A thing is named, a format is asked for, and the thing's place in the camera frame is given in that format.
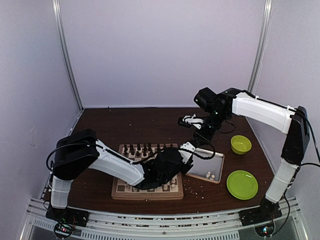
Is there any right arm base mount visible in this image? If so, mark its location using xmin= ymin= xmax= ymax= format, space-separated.
xmin=238 ymin=197 xmax=282 ymax=227

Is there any white chess piece four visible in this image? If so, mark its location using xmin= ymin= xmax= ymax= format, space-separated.
xmin=169 ymin=178 xmax=177 ymax=192

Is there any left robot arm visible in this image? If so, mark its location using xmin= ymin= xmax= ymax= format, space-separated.
xmin=46 ymin=128 xmax=196 ymax=222

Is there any aluminium corner post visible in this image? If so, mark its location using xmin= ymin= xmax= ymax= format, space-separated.
xmin=247 ymin=0 xmax=274 ymax=94
xmin=51 ymin=0 xmax=85 ymax=112

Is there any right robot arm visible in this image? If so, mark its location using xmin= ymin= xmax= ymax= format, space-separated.
xmin=183 ymin=87 xmax=314 ymax=221

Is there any metal tray with wood rim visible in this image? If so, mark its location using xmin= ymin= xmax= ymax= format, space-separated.
xmin=185 ymin=148 xmax=225 ymax=184

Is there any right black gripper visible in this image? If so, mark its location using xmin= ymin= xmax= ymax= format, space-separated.
xmin=193 ymin=109 xmax=229 ymax=146

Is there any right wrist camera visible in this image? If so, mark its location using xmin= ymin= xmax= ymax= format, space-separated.
xmin=177 ymin=114 xmax=204 ymax=130

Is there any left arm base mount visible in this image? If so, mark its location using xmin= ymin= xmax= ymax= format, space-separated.
xmin=45 ymin=206 xmax=89 ymax=227

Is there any green plate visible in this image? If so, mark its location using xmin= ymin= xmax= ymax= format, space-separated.
xmin=226 ymin=170 xmax=259 ymax=201

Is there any right aluminium corner post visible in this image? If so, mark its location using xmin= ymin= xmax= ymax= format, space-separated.
xmin=247 ymin=0 xmax=274 ymax=94

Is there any white chess piece two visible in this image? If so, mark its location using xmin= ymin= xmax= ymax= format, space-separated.
xmin=125 ymin=184 xmax=132 ymax=192

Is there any wooden chess board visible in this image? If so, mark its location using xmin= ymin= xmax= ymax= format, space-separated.
xmin=111 ymin=143 xmax=184 ymax=201

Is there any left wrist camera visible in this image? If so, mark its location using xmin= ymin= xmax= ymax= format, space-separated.
xmin=178 ymin=141 xmax=196 ymax=164

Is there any small green bowl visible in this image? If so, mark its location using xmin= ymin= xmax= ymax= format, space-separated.
xmin=230 ymin=135 xmax=252 ymax=155

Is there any white pieces pile in tray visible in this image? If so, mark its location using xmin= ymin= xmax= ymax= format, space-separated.
xmin=206 ymin=171 xmax=216 ymax=181

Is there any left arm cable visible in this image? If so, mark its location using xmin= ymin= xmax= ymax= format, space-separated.
xmin=46 ymin=139 xmax=217 ymax=173

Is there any aluminium front rail frame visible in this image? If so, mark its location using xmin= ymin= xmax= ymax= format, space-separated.
xmin=18 ymin=197 xmax=309 ymax=240

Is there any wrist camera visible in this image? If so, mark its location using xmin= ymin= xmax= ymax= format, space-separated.
xmin=178 ymin=141 xmax=196 ymax=164
xmin=177 ymin=114 xmax=204 ymax=130

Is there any left aluminium corner post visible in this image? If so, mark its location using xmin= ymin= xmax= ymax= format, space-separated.
xmin=51 ymin=0 xmax=85 ymax=112

